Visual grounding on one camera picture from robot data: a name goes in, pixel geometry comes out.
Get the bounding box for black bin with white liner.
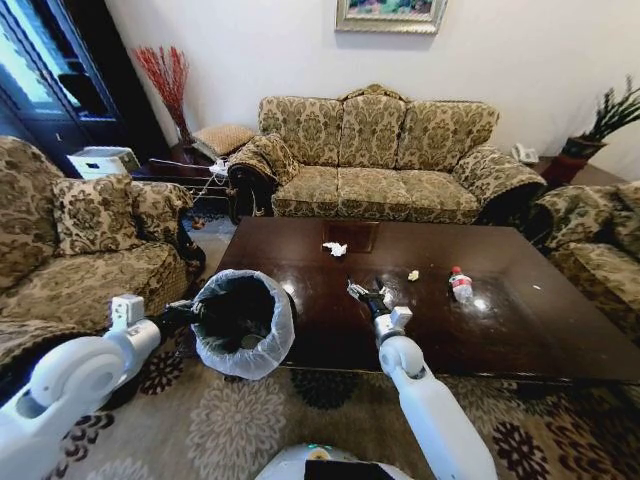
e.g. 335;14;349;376
191;269;298;381

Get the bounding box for dark wooden coffee table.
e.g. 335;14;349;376
213;215;640;386

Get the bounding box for clear bottle with red label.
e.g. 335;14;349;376
447;265;475;304

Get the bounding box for three-seat patterned sofa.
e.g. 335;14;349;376
227;83;549;227

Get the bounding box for patterned armchair with cushion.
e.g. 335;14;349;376
0;135;207;374

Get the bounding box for floral patterned rug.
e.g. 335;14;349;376
0;323;640;480

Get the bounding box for patterned square cushion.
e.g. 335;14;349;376
51;174;145;259

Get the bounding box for dark wooden side table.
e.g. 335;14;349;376
131;142;236;202

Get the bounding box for white storage box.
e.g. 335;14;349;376
66;145;142;181

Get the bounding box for woven tan cushion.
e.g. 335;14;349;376
191;124;258;157

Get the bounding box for white robot front shell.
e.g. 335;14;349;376
253;441;417;480

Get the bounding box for white desk telephone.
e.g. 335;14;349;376
510;142;541;165

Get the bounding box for reddish wooden side table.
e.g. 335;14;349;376
536;153;632;189

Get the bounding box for red dried branches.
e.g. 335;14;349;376
131;45;194;147

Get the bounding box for dark glass-door cabinet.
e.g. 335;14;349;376
0;0;172;177

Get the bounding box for silver framed painting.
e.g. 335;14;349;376
334;0;449;36

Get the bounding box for green potted plant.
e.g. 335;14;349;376
559;74;640;161

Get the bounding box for thin white cable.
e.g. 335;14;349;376
191;172;227;204

